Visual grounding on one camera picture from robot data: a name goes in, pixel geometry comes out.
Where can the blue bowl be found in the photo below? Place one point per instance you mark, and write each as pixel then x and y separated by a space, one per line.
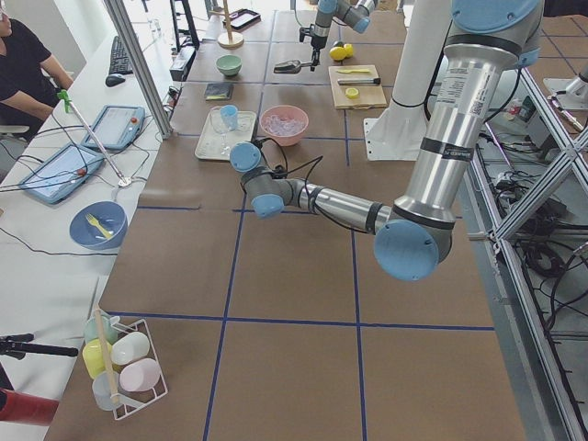
pixel 111 215

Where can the cream serving tray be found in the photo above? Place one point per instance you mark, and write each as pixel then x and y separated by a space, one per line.
pixel 216 141

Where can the grey folded cloth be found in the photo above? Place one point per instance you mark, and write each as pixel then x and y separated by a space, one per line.
pixel 218 91

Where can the yellow plastic fork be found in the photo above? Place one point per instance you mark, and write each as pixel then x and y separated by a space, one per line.
pixel 93 221

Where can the pink bowl of ice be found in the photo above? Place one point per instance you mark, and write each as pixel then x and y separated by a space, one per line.
pixel 285 124

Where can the lemon half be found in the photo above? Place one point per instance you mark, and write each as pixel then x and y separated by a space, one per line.
pixel 352 93

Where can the black keyboard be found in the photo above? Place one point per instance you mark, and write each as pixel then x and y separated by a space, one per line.
pixel 119 61

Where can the wooden stand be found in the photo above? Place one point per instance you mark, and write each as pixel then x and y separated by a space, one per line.
pixel 229 39

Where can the pink plastic cup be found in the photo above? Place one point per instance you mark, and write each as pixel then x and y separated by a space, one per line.
pixel 140 375

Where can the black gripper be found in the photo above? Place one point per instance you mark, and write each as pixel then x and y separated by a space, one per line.
pixel 317 40

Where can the wooden cutting board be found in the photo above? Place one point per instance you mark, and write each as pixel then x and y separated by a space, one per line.
pixel 370 96

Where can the black computer mouse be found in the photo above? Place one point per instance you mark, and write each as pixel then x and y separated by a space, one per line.
pixel 114 79

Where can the yellow plastic knife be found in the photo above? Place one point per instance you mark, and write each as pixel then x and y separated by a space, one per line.
pixel 353 71

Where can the metal ice scoop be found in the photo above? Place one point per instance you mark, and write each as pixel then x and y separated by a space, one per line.
pixel 290 67

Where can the white wire cup rack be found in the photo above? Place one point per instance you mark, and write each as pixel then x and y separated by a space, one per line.
pixel 108 393

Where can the aluminium frame post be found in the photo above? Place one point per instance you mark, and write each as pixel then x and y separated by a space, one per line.
pixel 122 24

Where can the far teach pendant tablet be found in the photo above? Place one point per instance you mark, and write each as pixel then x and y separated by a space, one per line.
pixel 118 126

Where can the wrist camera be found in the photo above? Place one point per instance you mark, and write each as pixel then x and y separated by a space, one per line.
pixel 304 33

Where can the yellow lemon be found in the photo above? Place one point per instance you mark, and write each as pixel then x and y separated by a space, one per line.
pixel 349 50
pixel 338 53

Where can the yellow plastic cup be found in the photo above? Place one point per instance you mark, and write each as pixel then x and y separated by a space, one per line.
pixel 93 359

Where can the red fire extinguisher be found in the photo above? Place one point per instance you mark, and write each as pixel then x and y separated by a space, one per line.
pixel 22 408

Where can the light blue cup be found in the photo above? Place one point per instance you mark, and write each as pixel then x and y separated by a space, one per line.
pixel 229 116

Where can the white plastic cup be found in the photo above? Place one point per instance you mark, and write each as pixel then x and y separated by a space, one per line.
pixel 130 348

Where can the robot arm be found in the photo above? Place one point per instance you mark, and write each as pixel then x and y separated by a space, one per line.
pixel 415 234
pixel 356 16

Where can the clear wine glass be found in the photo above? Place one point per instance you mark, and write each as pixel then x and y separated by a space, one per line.
pixel 219 128

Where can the person in black shirt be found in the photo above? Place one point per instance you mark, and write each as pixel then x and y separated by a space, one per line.
pixel 31 77

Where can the near teach pendant tablet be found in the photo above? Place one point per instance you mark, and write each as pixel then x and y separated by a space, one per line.
pixel 60 175

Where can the teach pendant tablet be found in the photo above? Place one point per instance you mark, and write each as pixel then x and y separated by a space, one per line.
pixel 60 175
pixel 118 126

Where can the green bowl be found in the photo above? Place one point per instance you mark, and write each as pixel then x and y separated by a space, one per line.
pixel 229 65

